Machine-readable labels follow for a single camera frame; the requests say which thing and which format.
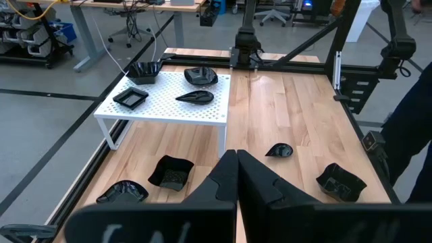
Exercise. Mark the black slotted mount plate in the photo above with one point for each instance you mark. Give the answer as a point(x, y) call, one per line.
point(347, 79)

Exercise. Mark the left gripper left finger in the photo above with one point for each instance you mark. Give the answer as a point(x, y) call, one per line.
point(222, 189)

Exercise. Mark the orange object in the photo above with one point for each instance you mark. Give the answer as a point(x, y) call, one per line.
point(337, 6)

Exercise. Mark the blue plastic bin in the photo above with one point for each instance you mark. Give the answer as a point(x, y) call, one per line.
point(65, 31)

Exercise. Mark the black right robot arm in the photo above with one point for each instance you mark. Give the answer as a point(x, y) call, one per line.
point(245, 40)

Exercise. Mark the blue lit device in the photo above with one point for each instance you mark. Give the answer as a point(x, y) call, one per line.
point(308, 4)

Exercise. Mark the white perforated shelf rack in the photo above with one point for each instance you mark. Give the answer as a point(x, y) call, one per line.
point(168, 101)

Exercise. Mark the black cart with bins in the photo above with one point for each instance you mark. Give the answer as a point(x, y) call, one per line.
point(33, 33)

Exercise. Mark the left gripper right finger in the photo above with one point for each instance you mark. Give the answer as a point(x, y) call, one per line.
point(260, 195)

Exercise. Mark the wooden top grey-legged desk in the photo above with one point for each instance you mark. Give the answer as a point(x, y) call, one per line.
point(84, 37)

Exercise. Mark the black wavy square bowl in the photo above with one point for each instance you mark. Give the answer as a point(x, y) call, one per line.
point(144, 72)
point(171, 173)
point(341, 182)

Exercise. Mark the grey office chair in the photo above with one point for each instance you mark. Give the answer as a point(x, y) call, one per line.
point(129, 33)
point(271, 14)

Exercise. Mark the black frame bracket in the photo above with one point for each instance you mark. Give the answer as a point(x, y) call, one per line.
point(341, 98)

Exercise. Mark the small grey depth camera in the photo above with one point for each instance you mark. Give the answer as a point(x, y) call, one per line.
point(371, 141)

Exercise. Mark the person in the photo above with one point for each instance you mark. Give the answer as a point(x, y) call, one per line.
point(411, 128)

